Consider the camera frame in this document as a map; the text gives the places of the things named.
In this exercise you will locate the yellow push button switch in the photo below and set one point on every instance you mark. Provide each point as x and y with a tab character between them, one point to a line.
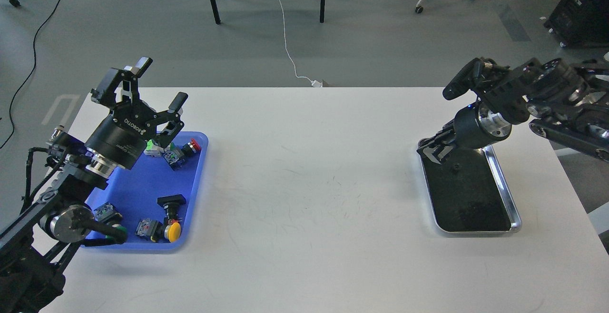
154	230

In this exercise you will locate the metal tray with black mat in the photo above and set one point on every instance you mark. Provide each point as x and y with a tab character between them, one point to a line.
476	199

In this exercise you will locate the white power adapter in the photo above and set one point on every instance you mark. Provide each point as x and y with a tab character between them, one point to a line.
317	84

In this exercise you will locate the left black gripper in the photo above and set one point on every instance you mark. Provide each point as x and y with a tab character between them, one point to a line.
123	135

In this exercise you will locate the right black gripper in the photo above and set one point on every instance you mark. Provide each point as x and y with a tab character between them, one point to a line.
474	126

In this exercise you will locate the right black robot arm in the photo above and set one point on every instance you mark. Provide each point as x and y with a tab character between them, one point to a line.
565	103

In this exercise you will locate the green lit switch block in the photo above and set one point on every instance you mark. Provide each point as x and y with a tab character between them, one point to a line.
153	150

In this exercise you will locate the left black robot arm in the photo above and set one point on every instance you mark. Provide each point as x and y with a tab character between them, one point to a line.
37	246

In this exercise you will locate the blue plastic tray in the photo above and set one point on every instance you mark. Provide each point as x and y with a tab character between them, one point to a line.
134	194

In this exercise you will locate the red push button switch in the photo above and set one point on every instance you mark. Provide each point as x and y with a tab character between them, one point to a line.
176	156

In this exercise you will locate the green push button switch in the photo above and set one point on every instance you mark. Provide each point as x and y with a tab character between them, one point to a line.
108	223

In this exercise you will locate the black push button switch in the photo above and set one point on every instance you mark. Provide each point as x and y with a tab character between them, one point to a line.
171	205

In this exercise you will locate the black equipment case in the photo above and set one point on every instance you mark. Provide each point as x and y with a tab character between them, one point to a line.
580	23

